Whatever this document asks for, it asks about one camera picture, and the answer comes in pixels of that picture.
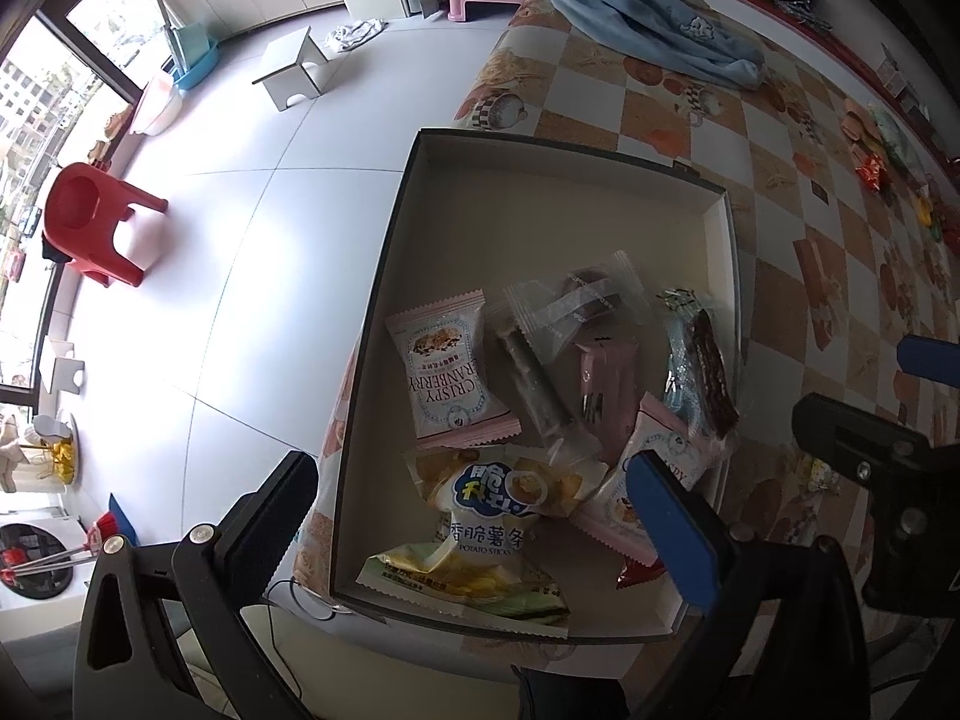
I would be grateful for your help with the white container with yellow contents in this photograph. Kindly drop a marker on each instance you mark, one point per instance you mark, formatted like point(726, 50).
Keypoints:
point(60, 457)

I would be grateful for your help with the red plastic stool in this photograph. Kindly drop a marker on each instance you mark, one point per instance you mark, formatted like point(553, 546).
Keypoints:
point(82, 225)

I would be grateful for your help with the plain pink snack packet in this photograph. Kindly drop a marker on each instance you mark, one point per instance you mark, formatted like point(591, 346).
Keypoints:
point(607, 390)

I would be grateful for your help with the white plastic basin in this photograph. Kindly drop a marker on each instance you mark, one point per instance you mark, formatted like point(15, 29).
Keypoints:
point(157, 105)

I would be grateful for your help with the white cloth on floor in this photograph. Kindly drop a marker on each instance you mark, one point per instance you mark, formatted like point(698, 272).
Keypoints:
point(352, 34)

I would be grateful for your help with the pink white biscuit packet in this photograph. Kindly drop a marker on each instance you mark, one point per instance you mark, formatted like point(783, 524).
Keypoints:
point(450, 375)
point(611, 517)

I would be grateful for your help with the dark brown snack stick packet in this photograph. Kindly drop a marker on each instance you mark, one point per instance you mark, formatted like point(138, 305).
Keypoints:
point(712, 375)

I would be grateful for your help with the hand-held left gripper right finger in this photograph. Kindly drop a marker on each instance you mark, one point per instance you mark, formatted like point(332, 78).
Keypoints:
point(671, 532)

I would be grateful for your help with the small cardboard box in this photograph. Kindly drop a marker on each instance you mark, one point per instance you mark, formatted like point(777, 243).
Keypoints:
point(892, 71)

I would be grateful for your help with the red snack packet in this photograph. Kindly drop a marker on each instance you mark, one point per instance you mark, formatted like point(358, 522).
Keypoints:
point(637, 576)

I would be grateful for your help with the white washing machine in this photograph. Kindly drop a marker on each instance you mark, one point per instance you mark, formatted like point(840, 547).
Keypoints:
point(37, 577)

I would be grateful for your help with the light blue blanket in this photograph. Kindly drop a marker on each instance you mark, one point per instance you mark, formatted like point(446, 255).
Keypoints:
point(660, 22)

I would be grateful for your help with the pile of assorted snack packets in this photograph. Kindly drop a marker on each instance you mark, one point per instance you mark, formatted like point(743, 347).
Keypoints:
point(877, 157)

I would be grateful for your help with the small white stool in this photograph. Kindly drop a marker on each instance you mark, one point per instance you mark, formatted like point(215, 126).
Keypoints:
point(292, 64)

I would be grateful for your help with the white cardboard box dark rim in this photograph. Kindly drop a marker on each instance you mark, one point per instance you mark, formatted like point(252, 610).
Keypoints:
point(510, 210)

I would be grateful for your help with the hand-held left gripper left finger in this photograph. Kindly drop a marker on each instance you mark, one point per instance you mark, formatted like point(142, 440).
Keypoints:
point(277, 510)

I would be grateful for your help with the clear packet with dark bar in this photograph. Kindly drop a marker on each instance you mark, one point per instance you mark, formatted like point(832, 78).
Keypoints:
point(529, 375)

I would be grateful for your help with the blue plastic dustpan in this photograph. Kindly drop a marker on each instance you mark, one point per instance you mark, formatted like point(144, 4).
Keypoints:
point(195, 60)

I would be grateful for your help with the clear packet with brown cake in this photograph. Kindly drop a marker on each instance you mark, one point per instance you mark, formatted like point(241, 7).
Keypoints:
point(596, 292)

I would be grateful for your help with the tiny white cardboard stool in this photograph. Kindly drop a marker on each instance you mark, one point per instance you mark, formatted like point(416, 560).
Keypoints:
point(64, 367)

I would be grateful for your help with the yellow potato stick packet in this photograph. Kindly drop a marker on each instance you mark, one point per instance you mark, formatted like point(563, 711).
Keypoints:
point(487, 532)

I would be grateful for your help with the checkered printed tablecloth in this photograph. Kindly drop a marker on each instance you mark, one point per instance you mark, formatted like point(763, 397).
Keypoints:
point(810, 187)

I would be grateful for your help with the green white snack packet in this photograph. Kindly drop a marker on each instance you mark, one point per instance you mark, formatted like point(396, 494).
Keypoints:
point(817, 476)

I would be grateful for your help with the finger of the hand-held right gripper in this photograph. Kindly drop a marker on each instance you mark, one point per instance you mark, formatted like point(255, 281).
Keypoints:
point(934, 360)
point(847, 431)

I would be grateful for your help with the light blue snack packet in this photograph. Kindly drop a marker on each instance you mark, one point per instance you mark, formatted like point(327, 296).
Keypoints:
point(679, 386)

